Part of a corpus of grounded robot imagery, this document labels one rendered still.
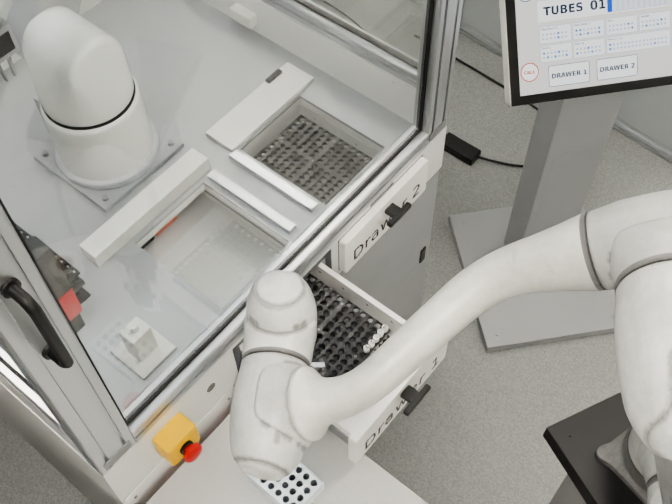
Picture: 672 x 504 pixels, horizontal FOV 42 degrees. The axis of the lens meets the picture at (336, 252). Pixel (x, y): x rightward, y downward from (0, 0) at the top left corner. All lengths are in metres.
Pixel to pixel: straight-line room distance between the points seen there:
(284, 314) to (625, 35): 1.14
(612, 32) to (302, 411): 1.21
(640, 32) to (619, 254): 1.09
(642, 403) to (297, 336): 0.51
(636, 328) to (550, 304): 1.82
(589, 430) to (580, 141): 0.86
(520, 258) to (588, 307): 1.71
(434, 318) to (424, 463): 1.45
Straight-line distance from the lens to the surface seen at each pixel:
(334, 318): 1.76
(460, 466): 2.58
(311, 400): 1.18
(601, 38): 2.06
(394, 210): 1.86
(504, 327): 2.74
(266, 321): 1.24
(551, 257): 1.11
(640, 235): 1.06
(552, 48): 2.02
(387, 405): 1.62
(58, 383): 1.31
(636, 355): 0.98
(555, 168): 2.43
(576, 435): 1.78
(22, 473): 2.72
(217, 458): 1.78
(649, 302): 1.00
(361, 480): 1.74
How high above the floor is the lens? 2.41
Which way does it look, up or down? 57 degrees down
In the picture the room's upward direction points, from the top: 2 degrees counter-clockwise
